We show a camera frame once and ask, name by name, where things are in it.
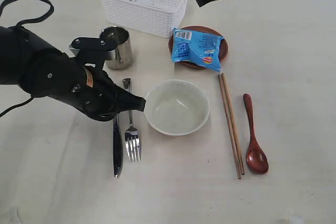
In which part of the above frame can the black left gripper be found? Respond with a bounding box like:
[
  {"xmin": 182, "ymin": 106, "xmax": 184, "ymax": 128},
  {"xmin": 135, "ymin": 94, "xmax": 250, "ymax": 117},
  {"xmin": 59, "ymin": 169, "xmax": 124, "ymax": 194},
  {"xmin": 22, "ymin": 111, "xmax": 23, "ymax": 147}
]
[{"xmin": 68, "ymin": 56, "xmax": 146, "ymax": 122}]

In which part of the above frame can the silver metal fork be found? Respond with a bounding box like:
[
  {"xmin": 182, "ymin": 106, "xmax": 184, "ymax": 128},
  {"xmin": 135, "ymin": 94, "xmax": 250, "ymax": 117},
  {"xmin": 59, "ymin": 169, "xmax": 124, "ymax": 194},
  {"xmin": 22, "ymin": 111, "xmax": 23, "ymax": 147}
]
[{"xmin": 121, "ymin": 77, "xmax": 142, "ymax": 163}]

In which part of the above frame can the silver metal knife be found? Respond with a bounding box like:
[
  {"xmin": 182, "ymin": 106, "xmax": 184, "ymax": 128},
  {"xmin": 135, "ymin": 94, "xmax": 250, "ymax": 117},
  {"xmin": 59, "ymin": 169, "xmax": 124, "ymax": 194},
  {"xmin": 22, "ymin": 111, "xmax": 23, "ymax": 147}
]
[{"xmin": 112, "ymin": 114, "xmax": 123, "ymax": 178}]

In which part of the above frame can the shiny steel cup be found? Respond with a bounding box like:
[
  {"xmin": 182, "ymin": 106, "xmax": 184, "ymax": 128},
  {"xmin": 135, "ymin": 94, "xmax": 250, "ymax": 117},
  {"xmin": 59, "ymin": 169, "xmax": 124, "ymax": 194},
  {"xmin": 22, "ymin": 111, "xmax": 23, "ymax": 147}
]
[{"xmin": 99, "ymin": 26, "xmax": 133, "ymax": 69}]

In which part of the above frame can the floral ceramic bowl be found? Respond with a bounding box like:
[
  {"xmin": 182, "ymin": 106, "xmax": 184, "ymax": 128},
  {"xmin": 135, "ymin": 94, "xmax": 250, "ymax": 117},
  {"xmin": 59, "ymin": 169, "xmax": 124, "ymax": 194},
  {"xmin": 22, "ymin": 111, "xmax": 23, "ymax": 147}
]
[{"xmin": 144, "ymin": 79, "xmax": 210, "ymax": 136}]

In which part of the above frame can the blue snack packet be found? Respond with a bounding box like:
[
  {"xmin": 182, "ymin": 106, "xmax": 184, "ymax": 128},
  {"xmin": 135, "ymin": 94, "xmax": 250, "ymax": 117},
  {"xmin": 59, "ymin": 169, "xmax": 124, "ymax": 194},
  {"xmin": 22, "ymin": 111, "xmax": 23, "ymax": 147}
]
[{"xmin": 171, "ymin": 28, "xmax": 224, "ymax": 72}]

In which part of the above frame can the white perforated plastic basket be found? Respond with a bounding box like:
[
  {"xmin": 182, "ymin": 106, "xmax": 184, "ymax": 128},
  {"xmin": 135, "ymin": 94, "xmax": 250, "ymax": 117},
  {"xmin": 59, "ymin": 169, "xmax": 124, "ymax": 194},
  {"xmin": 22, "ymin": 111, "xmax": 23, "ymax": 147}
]
[{"xmin": 101, "ymin": 0, "xmax": 187, "ymax": 38}]

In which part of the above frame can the wooden chopstick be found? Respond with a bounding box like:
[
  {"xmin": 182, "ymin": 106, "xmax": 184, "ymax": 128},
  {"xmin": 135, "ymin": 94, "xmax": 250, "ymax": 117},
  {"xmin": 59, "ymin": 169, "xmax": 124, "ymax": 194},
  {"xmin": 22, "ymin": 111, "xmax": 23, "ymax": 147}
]
[
  {"xmin": 218, "ymin": 74, "xmax": 241, "ymax": 179},
  {"xmin": 220, "ymin": 72, "xmax": 245, "ymax": 175}
]

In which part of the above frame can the brown wooden spoon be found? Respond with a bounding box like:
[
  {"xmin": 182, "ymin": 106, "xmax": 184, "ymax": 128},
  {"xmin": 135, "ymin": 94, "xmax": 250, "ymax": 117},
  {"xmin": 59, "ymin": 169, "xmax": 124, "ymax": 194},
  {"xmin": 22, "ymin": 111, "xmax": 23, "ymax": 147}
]
[{"xmin": 243, "ymin": 93, "xmax": 269, "ymax": 175}]

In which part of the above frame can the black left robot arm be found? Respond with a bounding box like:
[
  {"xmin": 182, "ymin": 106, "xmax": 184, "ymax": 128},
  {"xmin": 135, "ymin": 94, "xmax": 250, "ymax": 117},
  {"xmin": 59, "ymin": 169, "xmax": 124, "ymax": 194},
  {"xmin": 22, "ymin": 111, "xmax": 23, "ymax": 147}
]
[{"xmin": 1, "ymin": 26, "xmax": 146, "ymax": 121}]

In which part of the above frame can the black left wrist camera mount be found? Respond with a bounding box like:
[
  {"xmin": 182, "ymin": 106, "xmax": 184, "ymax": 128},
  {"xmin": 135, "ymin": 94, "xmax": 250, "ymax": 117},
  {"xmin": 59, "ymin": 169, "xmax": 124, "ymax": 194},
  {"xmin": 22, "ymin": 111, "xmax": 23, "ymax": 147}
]
[{"xmin": 69, "ymin": 37, "xmax": 117, "ymax": 72}]

